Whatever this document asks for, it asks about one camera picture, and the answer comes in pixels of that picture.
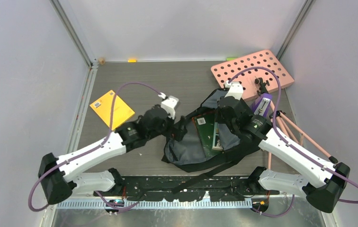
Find purple metronome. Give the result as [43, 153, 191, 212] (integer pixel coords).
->
[251, 93, 273, 117]

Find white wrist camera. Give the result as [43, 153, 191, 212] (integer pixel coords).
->
[158, 92, 179, 120]
[224, 80, 244, 100]

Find yellow book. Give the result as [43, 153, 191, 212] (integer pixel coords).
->
[89, 90, 135, 130]

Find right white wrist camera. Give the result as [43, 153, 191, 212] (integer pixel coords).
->
[224, 80, 244, 100]

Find teal book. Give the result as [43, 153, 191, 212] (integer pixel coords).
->
[212, 122, 223, 151]

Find pink perforated stand board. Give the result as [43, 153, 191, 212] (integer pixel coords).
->
[211, 50, 295, 101]

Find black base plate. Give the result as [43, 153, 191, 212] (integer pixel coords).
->
[100, 175, 280, 202]

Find small wooden cork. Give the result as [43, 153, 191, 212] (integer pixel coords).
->
[98, 58, 106, 65]

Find black backpack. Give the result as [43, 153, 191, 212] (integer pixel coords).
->
[162, 88, 252, 191]

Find slotted aluminium rail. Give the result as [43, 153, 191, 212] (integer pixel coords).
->
[56, 198, 253, 210]

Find dark green book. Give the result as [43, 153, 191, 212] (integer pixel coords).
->
[192, 111, 222, 157]

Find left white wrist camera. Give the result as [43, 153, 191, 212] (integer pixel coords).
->
[158, 92, 179, 120]

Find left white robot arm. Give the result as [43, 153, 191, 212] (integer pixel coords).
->
[38, 105, 187, 205]

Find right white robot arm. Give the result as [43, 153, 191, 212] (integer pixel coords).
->
[216, 96, 350, 213]

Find pink tripod legs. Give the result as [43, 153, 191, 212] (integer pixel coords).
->
[254, 78, 339, 170]

